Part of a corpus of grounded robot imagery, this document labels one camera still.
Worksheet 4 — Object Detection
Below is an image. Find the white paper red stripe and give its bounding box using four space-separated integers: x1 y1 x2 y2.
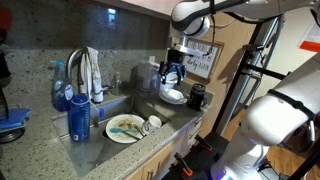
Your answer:
298 23 320 53

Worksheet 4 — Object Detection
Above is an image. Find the metal fork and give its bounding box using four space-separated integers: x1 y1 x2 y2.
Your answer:
132 123 146 138

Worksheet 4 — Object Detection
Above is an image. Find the black metal robot stand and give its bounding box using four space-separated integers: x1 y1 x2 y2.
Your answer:
213 13 291 134

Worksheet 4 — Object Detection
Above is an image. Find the steel kitchen sink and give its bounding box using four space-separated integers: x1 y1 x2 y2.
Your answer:
51 94 171 178

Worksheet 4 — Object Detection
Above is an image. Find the wooden base cabinet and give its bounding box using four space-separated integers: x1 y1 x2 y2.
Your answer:
123 113 208 180

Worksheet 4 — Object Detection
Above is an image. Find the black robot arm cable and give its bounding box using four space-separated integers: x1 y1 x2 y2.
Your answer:
208 0 284 58

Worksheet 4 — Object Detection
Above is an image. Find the red wall object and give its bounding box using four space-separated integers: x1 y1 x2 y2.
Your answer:
0 6 13 34

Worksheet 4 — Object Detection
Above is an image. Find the blue plastic water bottle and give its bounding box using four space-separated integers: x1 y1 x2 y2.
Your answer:
68 93 107 143

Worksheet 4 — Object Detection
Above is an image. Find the steel kitchen faucet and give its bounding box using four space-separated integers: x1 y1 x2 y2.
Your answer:
65 46 114 98

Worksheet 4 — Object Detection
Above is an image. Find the black wire dish rack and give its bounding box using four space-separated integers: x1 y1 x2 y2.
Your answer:
0 49 11 118

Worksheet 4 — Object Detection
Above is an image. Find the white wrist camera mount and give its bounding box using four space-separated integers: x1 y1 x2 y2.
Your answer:
173 42 205 57

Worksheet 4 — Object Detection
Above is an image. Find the white dish towel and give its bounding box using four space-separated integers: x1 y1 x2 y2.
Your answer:
78 46 104 104

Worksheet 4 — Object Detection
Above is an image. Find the blue plastic tray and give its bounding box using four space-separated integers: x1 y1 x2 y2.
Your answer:
0 105 32 144

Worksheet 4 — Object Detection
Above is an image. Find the clear soap dispenser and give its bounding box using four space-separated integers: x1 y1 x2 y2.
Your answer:
111 71 124 97

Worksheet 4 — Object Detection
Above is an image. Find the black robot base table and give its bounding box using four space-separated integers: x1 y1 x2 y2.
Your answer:
163 131 231 180

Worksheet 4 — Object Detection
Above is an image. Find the teal silicone spatula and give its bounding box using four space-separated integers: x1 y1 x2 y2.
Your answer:
109 127 141 141

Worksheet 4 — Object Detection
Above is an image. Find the white mug with letter S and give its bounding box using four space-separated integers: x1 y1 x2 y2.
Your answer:
141 115 163 136

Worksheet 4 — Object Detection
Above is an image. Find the white water filter pitcher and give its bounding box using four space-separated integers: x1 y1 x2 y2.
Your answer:
134 59 162 99

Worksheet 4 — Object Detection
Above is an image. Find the black orange clamp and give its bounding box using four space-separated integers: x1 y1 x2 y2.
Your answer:
194 133 213 152
173 152 194 177

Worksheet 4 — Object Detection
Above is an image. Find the dirty white plate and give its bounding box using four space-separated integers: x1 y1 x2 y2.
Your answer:
105 113 148 144

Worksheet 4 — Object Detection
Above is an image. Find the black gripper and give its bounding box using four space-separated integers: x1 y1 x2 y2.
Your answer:
158 49 188 86

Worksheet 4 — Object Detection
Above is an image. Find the large white bowl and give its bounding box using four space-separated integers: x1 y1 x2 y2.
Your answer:
160 71 180 94

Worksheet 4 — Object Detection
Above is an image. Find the wood framed text sign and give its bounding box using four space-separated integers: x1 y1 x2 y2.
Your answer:
182 37 224 84

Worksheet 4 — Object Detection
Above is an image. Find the clean white plate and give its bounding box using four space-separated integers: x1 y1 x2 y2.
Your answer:
158 88 188 106

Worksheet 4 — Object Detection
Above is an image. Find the blue dish spray bottle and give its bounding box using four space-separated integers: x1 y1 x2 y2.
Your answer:
49 59 74 113

